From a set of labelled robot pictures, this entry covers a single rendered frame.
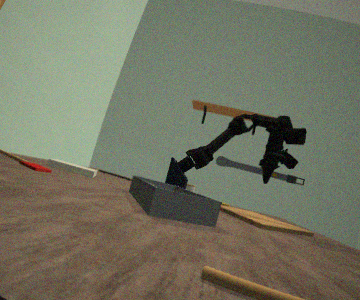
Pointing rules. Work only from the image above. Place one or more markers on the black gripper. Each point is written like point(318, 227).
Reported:
point(271, 158)

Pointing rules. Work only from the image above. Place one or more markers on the grey metal roasting tin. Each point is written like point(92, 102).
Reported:
point(171, 202)

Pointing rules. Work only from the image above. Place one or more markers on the tan wooden rod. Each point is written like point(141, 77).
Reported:
point(242, 286)

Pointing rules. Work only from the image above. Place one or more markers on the wooden board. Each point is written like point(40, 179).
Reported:
point(264, 222)

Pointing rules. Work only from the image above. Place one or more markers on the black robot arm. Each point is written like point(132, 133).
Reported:
point(280, 130)

